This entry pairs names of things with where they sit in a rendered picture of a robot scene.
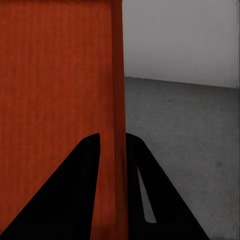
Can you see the storage box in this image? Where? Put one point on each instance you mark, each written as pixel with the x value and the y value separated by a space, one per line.
pixel 62 80

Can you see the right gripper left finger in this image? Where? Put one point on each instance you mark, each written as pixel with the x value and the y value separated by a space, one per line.
pixel 63 207

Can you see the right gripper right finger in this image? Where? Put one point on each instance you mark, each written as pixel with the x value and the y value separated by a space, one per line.
pixel 174 220

